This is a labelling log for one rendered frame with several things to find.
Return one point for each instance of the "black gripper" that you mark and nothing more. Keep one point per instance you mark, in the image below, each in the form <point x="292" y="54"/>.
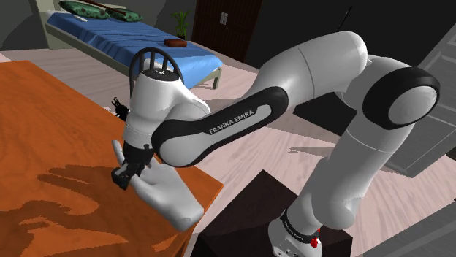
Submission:
<point x="137" y="153"/>

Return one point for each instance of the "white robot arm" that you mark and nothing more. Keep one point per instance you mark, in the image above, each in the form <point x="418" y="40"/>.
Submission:
<point x="320" y="78"/>

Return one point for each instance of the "small black spiky object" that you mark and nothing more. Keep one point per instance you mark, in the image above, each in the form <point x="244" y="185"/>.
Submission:
<point x="121" y="108"/>

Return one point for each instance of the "orange wooden table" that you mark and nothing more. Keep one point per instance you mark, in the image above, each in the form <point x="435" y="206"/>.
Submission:
<point x="46" y="135"/>

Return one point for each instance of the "black round-back chair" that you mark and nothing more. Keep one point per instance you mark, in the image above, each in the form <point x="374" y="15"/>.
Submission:
<point x="152" y="53"/>

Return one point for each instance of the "dark robot stand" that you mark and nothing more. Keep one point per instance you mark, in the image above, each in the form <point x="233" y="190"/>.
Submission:
<point x="245" y="217"/>

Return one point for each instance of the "bed with blue sheet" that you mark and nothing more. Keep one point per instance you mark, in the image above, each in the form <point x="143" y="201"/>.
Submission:
<point x="117" y="39"/>

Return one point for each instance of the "green potted plant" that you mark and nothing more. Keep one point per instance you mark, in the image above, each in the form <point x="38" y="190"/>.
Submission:
<point x="181" y="23"/>

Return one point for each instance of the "dark brown wooden door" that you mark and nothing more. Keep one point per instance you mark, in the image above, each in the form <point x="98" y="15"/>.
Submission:
<point x="228" y="28"/>

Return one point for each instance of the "grey cabinet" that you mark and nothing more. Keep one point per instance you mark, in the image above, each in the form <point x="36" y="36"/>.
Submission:
<point x="424" y="131"/>

